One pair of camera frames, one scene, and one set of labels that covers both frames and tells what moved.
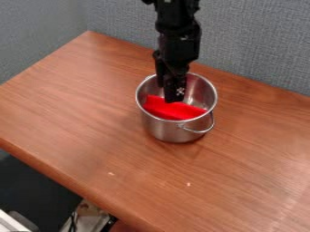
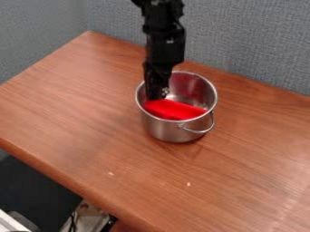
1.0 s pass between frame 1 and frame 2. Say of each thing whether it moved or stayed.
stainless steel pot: stayed
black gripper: moved
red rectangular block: stayed
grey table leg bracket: stayed
